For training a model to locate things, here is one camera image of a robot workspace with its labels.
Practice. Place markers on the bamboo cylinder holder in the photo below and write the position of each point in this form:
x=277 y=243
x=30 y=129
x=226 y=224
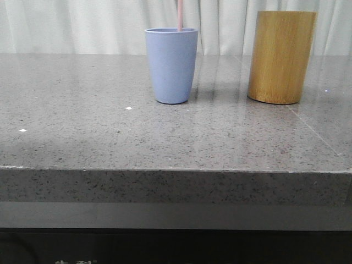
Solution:
x=280 y=56

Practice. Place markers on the white curtain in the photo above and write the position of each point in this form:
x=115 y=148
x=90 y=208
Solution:
x=117 y=27

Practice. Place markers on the blue plastic cup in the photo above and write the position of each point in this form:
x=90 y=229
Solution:
x=171 y=57

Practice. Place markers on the pink chopstick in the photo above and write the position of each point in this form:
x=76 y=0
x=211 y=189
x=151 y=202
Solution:
x=179 y=15

